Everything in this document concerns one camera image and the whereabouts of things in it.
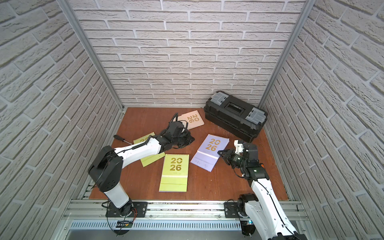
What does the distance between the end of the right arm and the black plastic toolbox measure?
0.78 feet

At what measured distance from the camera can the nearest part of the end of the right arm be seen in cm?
61

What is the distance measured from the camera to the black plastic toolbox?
36.0 inches
